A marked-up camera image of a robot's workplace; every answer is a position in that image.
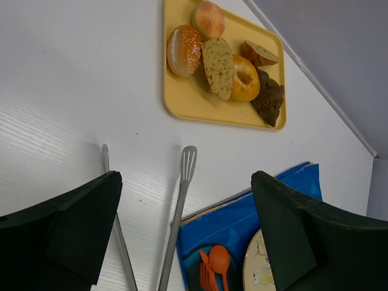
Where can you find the seeded bread slice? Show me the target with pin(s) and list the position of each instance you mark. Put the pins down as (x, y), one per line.
(217, 58)

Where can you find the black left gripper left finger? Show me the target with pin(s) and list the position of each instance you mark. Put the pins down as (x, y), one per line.
(60, 244)

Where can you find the blue patterned placemat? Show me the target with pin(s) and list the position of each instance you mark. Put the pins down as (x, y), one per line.
(231, 223)

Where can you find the beige decorated plate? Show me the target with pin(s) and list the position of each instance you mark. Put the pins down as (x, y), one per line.
(257, 273)

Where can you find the sesame topped bun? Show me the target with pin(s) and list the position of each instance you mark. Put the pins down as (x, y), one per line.
(184, 51)

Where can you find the cut brown bread half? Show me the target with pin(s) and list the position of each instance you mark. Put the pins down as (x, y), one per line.
(258, 55)

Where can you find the orange plastic spoon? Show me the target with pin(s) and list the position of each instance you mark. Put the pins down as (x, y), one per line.
(219, 262)

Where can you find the dark chocolate pastry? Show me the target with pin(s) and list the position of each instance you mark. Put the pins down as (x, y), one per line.
(270, 98)

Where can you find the orange plastic fork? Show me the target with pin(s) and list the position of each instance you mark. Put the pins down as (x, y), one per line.
(205, 277)

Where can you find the yellow plastic tray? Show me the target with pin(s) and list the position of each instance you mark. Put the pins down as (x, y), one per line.
(192, 98)

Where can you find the orange bagel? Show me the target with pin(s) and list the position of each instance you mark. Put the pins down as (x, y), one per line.
(246, 84)

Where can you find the pale round bread roll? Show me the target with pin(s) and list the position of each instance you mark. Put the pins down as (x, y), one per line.
(208, 18)

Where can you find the metal slotted tongs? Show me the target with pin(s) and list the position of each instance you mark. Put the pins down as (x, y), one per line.
(187, 168)

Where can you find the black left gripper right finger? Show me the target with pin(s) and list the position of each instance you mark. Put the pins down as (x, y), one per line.
(313, 245)

